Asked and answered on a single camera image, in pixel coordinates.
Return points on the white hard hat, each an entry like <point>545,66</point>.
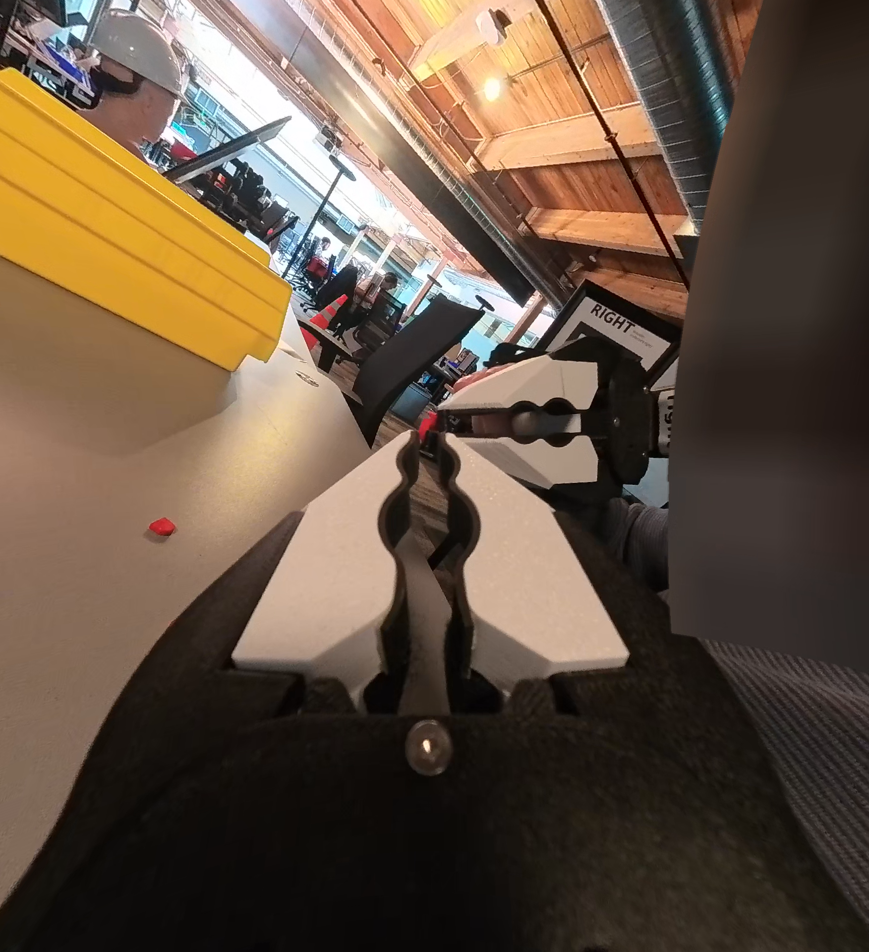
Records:
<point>140,48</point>

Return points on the orange traffic cone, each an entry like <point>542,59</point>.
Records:
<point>328,312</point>

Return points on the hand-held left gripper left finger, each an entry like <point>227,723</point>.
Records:
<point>315,587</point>

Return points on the round ceiling light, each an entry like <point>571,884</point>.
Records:
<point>492,88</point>

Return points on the black lego plate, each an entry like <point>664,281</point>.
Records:
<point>455,424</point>

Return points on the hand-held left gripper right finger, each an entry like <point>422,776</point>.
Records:
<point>546,587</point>

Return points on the beige mannequin head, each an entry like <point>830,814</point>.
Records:
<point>129,119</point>

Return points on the black floor lamp pole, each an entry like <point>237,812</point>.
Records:
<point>330,193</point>

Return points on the yellow plastic bin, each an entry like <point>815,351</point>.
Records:
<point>107,223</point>

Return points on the white ceiling device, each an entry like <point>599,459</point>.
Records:
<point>495,21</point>

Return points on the person's right hand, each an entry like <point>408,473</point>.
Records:
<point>475,379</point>

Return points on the grey monitor panel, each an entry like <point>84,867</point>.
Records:
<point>226,149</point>

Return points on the person's torso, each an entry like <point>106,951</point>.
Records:
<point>813,744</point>

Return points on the blue trash bin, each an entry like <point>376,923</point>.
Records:
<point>412,401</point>

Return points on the silver ceiling air duct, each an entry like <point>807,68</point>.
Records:
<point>672,97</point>

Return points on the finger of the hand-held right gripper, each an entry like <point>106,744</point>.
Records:
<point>531,381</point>
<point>553,462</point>

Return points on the black office chair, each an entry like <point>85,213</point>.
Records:
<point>412,349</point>

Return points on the person's right forearm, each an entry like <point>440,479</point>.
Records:
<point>642,543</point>

